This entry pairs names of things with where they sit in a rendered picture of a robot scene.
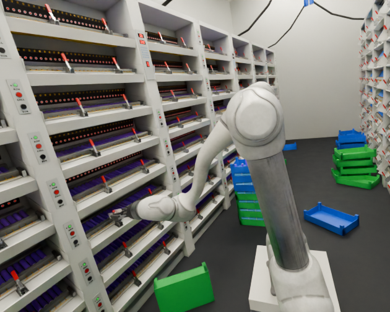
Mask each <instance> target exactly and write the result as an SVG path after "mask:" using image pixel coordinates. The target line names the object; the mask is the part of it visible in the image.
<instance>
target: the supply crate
mask: <svg viewBox="0 0 390 312"><path fill-rule="evenodd" d="M235 159H236V161H235V162H234V163H233V164H232V163H231V164H230V168H231V173H249V169H248V166H246V164H245V159H238V157H235ZM242 163H243V165H244V166H243V167H242V166H241V164H242ZM235 164H236V165H237V167H235Z"/></svg>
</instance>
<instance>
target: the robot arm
mask: <svg viewBox="0 0 390 312"><path fill-rule="evenodd" d="M232 143H234V145H235V147H236V150H237V152H238V154H239V155H240V156H241V157H242V158H244V159H245V160H246V162H247V165H248V169H249V172H250V175H251V179H252V182H253V186H254V189H255V192H256V196H257V199H258V203H259V206H260V209H261V213H262V216H263V219H264V223H265V226H266V230H267V235H266V247H267V255H268V259H269V260H268V261H266V265H267V267H268V269H269V275H270V280H271V295H273V296H275V297H277V302H278V304H279V308H280V312H334V305H333V303H332V300H331V297H330V295H329V291H328V289H327V285H326V282H325V280H324V276H323V273H322V270H321V267H320V265H319V262H318V260H317V259H316V258H315V257H314V256H313V255H312V254H311V253H310V249H309V247H308V244H307V240H306V236H305V234H304V233H303V232H302V229H301V225H300V220H299V217H298V212H297V208H296V205H295V200H294V197H293V193H292V188H291V185H290V180H289V177H288V173H287V168H286V165H285V160H284V156H283V153H282V150H283V148H284V145H285V128H284V113H283V109H282V105H281V104H280V102H279V100H278V99H277V98H276V95H275V90H274V89H273V88H272V87H271V86H270V85H269V84H268V83H266V82H257V83H255V84H252V85H250V86H249V87H247V88H246V89H243V90H240V91H239V92H237V93H236V94H235V95H234V96H233V97H232V98H231V100H230V101H229V103H228V106H227V109H226V111H225V113H224V114H223V115H222V117H221V118H220V119H219V120H218V122H217V124H216V125H215V127H214V129H213V130H212V132H211V133H210V135H209V137H208V138H207V139H206V141H205V142H204V144H203V145H202V147H201V149H200V151H199V153H198V155H197V158H196V163H195V167H194V176H193V185H192V188H191V189H190V190H189V191H188V192H187V193H180V194H179V195H177V196H175V197H172V198H170V197H168V196H165V195H154V196H149V197H147V198H145V199H141V200H138V201H135V202H134V203H132V204H130V205H129V206H126V207H125V208H122V209H115V212H112V213H108V216H109V218H110V219H112V220H119V221H121V220H122V219H123V217H129V218H131V219H136V220H152V221H170V222H187V221H190V220H191V219H193V218H194V216H195V215H196V205H195V203H196V202H197V200H198V199H199V198H200V196H201V194H202V192H203V190H204V186H205V183H206V179H207V175H208V172H209V168H210V165H211V163H212V161H213V159H214V158H215V157H216V156H217V155H218V154H219V153H220V152H221V151H223V149H225V148H227V147H228V146H229V145H230V144H232Z"/></svg>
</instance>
